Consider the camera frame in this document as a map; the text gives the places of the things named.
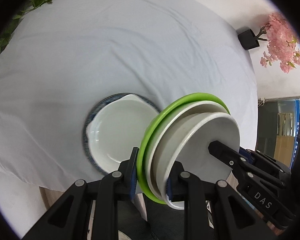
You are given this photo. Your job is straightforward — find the white ceramic bowl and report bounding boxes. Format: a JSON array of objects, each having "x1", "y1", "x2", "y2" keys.
[{"x1": 154, "y1": 112, "x2": 240, "y2": 210}]

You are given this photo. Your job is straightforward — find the large white oval dish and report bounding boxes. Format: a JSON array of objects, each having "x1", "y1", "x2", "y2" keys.
[{"x1": 86, "y1": 94, "x2": 161, "y2": 173}]

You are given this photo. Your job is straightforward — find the cream ceramic bowl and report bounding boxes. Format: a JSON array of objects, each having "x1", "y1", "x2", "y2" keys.
[{"x1": 142, "y1": 100, "x2": 228, "y2": 201}]

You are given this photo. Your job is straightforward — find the blue patterned round plate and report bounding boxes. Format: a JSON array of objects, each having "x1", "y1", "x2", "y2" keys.
[{"x1": 82, "y1": 93, "x2": 162, "y2": 176}]

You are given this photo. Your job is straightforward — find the green plastic bowl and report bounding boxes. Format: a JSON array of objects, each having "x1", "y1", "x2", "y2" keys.
[{"x1": 136, "y1": 93, "x2": 230, "y2": 204}]

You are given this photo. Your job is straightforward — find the pink artificial blossom tree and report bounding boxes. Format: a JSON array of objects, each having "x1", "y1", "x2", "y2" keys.
[{"x1": 256, "y1": 12, "x2": 300, "y2": 74}]

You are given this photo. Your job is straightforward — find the black flower pot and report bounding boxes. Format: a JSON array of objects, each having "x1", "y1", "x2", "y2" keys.
[{"x1": 237, "y1": 29, "x2": 260, "y2": 50}]

